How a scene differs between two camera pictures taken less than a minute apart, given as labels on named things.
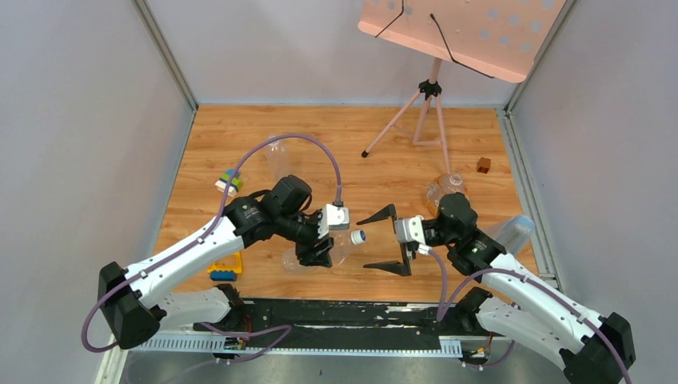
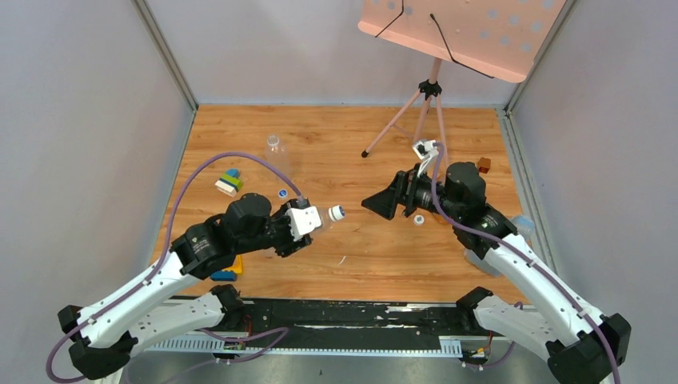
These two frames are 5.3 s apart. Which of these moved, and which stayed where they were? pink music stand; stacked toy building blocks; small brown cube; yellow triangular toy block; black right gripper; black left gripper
Moved: black left gripper; black right gripper
Stayed: stacked toy building blocks; small brown cube; pink music stand; yellow triangular toy block
